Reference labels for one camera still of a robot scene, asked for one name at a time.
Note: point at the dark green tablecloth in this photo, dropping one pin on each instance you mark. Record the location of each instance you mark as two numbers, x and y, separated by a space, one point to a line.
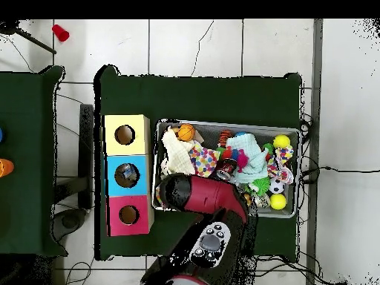
193 98

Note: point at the yellow ball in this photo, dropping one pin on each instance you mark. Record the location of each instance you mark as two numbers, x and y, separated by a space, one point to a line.
281 141
278 201

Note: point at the crushed black drink can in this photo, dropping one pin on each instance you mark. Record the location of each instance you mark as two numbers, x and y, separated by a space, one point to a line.
227 167

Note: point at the clear plastic packet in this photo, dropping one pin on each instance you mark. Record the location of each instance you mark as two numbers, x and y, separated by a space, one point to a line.
128 172

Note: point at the cream muslin cloth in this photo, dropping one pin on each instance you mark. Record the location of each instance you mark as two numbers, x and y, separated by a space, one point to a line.
178 154

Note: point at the orange toy basketball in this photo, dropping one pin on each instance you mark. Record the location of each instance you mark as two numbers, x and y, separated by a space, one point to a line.
186 132

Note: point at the orange toy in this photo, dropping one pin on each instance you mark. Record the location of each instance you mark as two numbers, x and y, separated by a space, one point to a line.
6 167

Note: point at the multicolour spiky caterpillar toy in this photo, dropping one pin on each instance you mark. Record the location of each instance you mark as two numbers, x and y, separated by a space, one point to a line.
242 160

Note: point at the mint muslin cloth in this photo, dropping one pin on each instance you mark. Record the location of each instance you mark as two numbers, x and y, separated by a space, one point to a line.
252 148

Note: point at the black upright stand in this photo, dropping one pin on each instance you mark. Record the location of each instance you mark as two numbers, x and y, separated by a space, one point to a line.
86 154

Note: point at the red plastic cup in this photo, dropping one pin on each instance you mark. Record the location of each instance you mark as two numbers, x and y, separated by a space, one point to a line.
61 33

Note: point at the grey rounded base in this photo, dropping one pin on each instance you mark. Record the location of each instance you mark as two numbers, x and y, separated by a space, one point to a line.
69 222

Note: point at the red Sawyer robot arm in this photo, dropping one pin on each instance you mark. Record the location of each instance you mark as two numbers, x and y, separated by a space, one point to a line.
207 194

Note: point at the wooden box with three holes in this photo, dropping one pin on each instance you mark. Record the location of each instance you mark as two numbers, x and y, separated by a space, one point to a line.
139 184

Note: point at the small soccer ball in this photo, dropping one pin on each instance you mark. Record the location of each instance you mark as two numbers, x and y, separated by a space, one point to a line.
276 186

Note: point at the side table with green cloth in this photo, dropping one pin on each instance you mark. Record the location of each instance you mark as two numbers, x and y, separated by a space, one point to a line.
23 163

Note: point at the shallow clear mesh bin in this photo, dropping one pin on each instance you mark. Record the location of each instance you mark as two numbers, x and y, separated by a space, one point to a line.
261 132

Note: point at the white colourful patterned cloth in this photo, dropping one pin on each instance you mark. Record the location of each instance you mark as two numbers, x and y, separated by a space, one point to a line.
280 166

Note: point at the black tripod leg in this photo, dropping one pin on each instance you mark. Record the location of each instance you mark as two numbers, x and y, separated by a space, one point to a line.
35 41

